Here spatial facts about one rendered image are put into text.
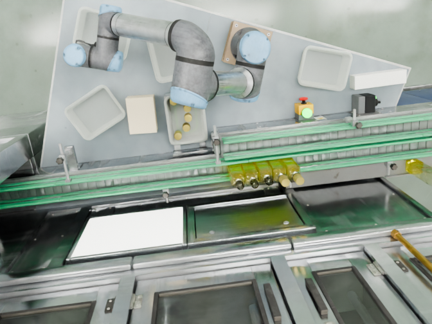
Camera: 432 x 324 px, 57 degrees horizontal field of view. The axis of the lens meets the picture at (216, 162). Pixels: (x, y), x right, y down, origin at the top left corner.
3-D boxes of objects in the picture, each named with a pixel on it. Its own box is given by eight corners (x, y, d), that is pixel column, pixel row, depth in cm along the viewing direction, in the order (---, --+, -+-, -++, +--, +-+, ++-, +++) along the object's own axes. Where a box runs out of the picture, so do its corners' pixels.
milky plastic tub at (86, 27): (83, 5, 167) (79, 4, 159) (136, 21, 171) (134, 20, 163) (76, 46, 172) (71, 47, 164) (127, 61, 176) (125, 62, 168)
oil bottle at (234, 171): (227, 171, 181) (232, 189, 160) (225, 160, 179) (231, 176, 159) (239, 170, 181) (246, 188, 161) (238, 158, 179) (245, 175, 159)
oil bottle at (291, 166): (277, 166, 182) (288, 182, 161) (276, 153, 180) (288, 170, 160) (288, 164, 182) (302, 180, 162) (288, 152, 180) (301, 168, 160)
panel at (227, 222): (88, 223, 172) (66, 267, 140) (87, 216, 171) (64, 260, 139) (292, 197, 176) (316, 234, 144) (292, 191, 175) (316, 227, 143)
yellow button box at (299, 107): (294, 117, 189) (299, 121, 182) (294, 101, 186) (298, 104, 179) (308, 116, 189) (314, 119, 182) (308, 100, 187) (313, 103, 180)
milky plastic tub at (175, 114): (170, 141, 187) (170, 146, 179) (164, 93, 180) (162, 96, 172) (207, 136, 188) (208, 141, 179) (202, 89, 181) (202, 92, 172)
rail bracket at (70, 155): (73, 169, 184) (59, 186, 163) (65, 134, 179) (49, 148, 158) (83, 168, 184) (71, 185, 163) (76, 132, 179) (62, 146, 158)
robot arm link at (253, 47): (269, 33, 158) (276, 33, 145) (261, 67, 162) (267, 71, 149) (239, 28, 157) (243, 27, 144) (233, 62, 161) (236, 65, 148)
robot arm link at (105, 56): (123, 41, 135) (89, 35, 134) (119, 74, 138) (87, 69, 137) (125, 41, 142) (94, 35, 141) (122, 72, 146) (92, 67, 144)
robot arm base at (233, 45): (232, 25, 166) (234, 25, 156) (267, 29, 167) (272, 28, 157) (228, 62, 170) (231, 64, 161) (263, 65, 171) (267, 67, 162)
